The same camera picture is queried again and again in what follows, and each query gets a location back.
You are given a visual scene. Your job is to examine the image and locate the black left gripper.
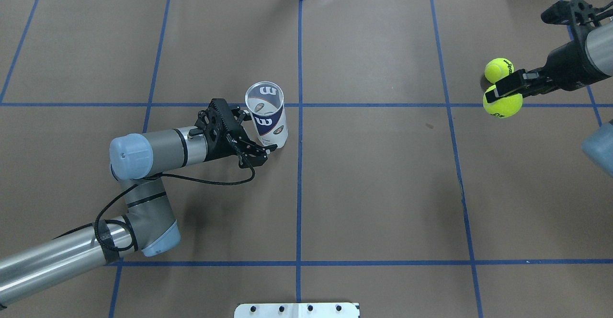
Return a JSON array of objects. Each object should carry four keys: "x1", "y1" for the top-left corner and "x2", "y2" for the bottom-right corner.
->
[{"x1": 206, "y1": 108, "x2": 269, "y2": 168}]

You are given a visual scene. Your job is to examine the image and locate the white Wilson tennis ball can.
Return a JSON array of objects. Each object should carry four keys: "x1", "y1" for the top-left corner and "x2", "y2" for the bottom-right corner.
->
[{"x1": 245, "y1": 81, "x2": 288, "y2": 148}]

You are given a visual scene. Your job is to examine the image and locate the yellow tennis ball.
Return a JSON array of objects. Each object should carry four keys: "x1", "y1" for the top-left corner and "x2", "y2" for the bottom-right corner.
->
[
  {"x1": 482, "y1": 85, "x2": 523, "y2": 119},
  {"x1": 484, "y1": 57, "x2": 515, "y2": 84}
]

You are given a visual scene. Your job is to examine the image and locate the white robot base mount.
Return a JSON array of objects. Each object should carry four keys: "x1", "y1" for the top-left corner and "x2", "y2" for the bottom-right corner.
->
[{"x1": 234, "y1": 302, "x2": 361, "y2": 318}]

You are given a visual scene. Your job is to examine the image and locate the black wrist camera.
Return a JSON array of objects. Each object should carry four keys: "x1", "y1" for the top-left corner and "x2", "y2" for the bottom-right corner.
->
[
  {"x1": 541, "y1": 0, "x2": 613, "y2": 27},
  {"x1": 194, "y1": 98, "x2": 236, "y2": 141}
]

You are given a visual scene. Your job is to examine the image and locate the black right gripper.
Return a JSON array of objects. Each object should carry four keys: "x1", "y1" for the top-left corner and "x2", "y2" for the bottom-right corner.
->
[{"x1": 487, "y1": 41, "x2": 611, "y2": 103}]

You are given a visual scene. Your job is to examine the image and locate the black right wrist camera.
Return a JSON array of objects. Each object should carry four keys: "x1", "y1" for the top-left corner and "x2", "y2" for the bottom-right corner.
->
[{"x1": 541, "y1": 0, "x2": 613, "y2": 27}]

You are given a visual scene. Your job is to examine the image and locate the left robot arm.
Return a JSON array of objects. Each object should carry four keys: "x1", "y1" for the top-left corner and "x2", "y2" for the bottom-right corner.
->
[{"x1": 1, "y1": 104, "x2": 278, "y2": 310}]

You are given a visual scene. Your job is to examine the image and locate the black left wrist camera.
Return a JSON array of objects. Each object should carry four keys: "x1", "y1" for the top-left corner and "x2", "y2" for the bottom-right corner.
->
[{"x1": 194, "y1": 98, "x2": 236, "y2": 141}]

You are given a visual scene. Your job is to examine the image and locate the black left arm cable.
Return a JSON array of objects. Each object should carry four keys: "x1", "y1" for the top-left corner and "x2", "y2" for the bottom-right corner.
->
[{"x1": 93, "y1": 136, "x2": 256, "y2": 252}]

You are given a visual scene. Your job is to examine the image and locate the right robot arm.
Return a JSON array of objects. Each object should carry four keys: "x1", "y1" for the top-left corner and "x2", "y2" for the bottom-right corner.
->
[{"x1": 482, "y1": 22, "x2": 612, "y2": 119}]

